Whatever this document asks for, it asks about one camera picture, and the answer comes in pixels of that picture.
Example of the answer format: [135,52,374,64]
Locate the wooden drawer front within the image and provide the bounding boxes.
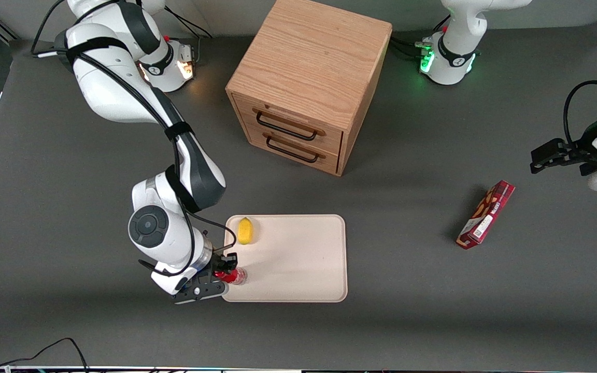
[231,93,344,155]
[239,118,343,176]

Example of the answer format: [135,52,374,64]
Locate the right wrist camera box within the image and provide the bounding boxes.
[151,269,195,296]

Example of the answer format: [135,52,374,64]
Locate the black right base cable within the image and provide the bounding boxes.
[163,4,214,40]

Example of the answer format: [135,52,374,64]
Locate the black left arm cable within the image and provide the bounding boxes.
[562,80,597,148]

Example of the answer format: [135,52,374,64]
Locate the yellow lemon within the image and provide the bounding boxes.
[238,217,254,246]

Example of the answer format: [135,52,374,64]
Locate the red cracker box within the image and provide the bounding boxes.
[456,180,516,250]

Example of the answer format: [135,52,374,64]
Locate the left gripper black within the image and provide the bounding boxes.
[530,136,597,178]

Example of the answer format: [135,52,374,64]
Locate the black left base cables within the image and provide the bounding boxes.
[389,16,452,60]

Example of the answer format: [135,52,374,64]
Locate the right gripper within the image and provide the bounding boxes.
[174,253,238,305]

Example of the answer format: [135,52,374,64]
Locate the black metal drawer handle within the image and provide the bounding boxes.
[255,111,319,141]
[266,135,320,164]

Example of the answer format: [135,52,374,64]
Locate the wooden drawer cabinet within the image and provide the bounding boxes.
[225,0,393,177]

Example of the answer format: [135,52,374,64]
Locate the red capped coke bottle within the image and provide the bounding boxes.
[214,267,248,285]

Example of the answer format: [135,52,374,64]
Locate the black table edge cable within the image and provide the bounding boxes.
[0,338,89,373]

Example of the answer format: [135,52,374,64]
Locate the white rectangular plastic tray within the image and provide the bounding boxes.
[222,214,348,303]

